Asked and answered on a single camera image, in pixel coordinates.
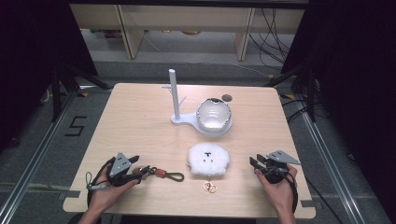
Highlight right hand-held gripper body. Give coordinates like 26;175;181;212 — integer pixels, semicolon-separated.
261;150;302;185

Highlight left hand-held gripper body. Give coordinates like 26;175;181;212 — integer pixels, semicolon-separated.
106;151;139;188

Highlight green strap keychain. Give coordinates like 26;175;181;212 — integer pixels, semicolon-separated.
132;166;186;183

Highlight white fluffy plush keychain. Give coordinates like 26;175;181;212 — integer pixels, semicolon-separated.
186;142;232;194

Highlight silver bowl with beaded rim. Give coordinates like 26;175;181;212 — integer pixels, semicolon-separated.
195;97;233;132

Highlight white hook stand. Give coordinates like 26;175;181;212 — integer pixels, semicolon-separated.
161;68;233;138

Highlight person's right hand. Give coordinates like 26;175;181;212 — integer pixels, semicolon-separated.
254;163;299;216

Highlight person's left hand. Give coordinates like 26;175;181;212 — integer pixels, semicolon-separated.
88;165;141;216

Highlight left gripper silver plug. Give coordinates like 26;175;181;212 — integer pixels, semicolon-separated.
88;182;108;191

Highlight grey tape strip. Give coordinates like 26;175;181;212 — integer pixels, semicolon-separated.
57;189;81;201
300;199;323;209

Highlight black metal stand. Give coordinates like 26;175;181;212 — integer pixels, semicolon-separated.
50;61;114;123
264;61;318;123

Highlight dark curtain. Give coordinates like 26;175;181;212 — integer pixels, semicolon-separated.
0;0;98;154
280;0;396;217

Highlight light wooden shelf unit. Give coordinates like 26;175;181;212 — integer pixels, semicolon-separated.
68;3;306;62

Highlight black overhead beam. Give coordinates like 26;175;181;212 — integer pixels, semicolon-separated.
67;0;311;9

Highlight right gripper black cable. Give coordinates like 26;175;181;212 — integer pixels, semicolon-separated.
286;170;300;217

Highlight black floor cable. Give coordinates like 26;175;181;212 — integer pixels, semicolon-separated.
304;175;338;224

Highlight metal floor rail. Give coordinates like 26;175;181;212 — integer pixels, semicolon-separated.
0;89;79;224
298;104;369;224

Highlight bundle of black floor cables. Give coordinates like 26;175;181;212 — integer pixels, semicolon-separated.
248;8;297;71

